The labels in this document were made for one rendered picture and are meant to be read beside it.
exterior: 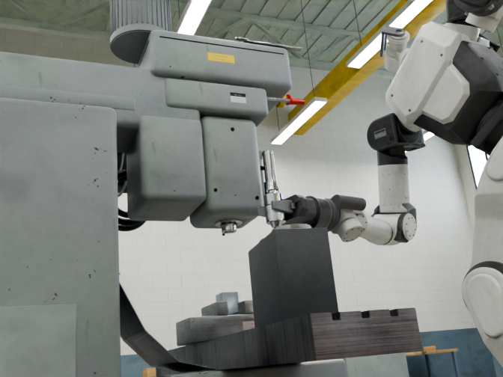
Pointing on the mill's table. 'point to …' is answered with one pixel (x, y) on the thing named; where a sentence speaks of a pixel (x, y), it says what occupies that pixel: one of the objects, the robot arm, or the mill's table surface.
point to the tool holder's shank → (270, 172)
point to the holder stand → (292, 274)
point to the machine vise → (212, 325)
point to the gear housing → (218, 99)
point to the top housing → (218, 62)
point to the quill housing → (229, 173)
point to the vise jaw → (245, 307)
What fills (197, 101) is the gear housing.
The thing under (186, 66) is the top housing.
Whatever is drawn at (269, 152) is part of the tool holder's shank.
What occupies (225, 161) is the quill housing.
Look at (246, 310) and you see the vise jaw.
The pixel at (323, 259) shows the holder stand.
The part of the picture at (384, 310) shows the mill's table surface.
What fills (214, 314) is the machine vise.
